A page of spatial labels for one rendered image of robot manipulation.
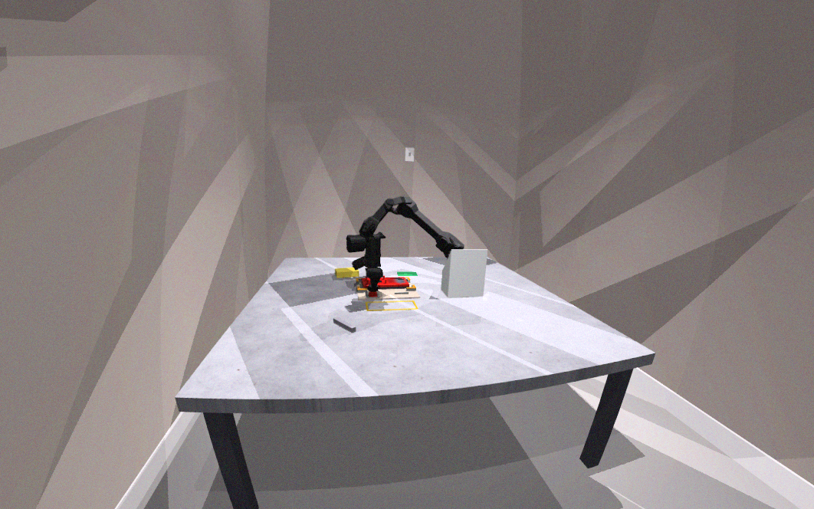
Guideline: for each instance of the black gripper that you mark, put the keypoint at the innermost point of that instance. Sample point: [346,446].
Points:
[373,272]

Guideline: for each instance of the grey rectangular bar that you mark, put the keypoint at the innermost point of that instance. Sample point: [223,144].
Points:
[344,324]

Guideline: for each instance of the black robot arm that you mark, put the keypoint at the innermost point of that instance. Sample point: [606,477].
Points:
[406,207]

